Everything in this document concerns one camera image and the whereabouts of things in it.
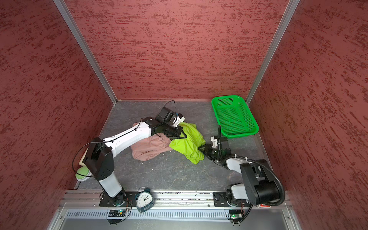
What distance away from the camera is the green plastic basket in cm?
102

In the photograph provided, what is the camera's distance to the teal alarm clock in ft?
2.28

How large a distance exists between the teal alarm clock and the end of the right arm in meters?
0.38

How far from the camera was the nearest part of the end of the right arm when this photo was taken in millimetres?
696

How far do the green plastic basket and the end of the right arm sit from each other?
0.80 ft
